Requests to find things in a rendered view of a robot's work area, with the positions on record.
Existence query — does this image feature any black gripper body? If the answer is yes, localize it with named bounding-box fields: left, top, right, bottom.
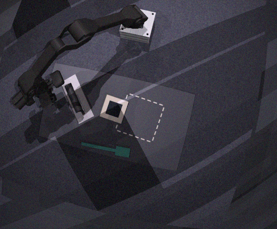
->
left=26, top=70, right=64, bottom=106

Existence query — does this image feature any grey rectangular mat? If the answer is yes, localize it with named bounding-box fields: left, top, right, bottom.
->
left=39, top=63, right=195, bottom=171

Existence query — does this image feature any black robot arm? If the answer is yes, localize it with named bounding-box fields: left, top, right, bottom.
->
left=12, top=5, right=148, bottom=110

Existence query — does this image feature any teal small trowel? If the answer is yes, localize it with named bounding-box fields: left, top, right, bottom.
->
left=81, top=142, right=130, bottom=157

